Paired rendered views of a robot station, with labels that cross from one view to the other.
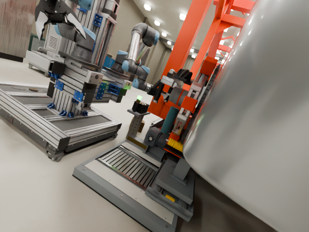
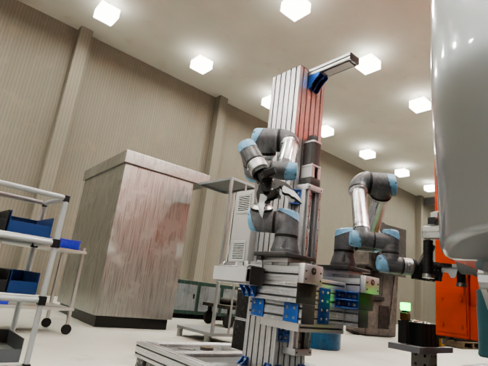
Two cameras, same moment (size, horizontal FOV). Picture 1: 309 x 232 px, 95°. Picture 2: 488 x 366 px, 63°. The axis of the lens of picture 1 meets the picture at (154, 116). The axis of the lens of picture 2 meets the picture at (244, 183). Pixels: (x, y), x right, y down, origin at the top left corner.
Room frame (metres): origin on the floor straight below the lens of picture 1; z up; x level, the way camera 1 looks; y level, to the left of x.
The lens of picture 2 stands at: (-0.65, -0.24, 0.62)
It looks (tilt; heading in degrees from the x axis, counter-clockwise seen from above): 15 degrees up; 35
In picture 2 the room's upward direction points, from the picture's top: 7 degrees clockwise
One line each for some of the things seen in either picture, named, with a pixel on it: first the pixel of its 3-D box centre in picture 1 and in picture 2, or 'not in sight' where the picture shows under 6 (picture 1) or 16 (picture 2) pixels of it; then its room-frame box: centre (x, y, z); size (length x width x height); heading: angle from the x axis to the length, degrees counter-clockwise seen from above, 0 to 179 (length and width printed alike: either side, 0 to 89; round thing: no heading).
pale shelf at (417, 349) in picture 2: (140, 111); (421, 347); (1.86, 0.20, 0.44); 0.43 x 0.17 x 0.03; 166
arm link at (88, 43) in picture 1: (85, 37); (286, 222); (1.16, 0.73, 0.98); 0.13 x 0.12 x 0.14; 115
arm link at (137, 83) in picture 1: (139, 84); (389, 263); (1.22, 0.22, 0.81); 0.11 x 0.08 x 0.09; 121
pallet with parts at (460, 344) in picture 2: not in sight; (455, 335); (9.98, 0.91, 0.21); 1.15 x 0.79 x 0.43; 164
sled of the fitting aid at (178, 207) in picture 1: (173, 183); not in sight; (1.12, -0.40, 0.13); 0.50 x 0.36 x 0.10; 166
